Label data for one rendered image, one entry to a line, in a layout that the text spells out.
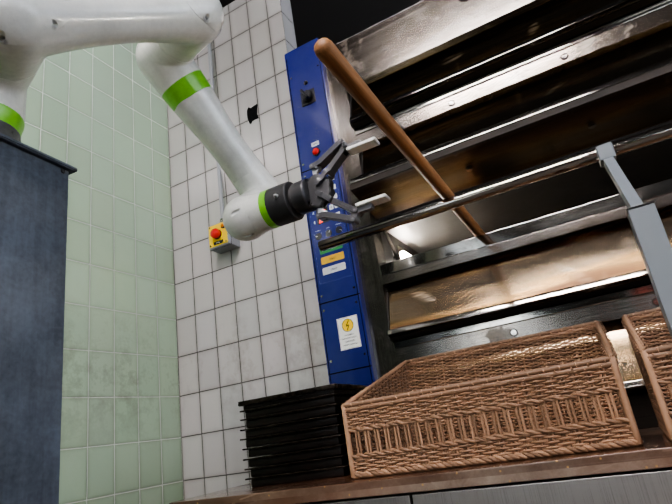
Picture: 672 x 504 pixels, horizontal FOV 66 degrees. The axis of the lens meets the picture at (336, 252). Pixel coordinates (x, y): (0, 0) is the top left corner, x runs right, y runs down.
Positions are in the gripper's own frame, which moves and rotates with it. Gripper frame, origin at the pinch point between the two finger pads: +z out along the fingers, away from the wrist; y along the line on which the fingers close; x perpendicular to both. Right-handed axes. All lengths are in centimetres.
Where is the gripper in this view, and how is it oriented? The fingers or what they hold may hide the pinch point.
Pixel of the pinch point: (377, 169)
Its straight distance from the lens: 112.6
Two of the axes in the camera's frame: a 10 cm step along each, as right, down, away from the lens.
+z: 8.8, -2.7, -3.9
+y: 1.4, 9.3, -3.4
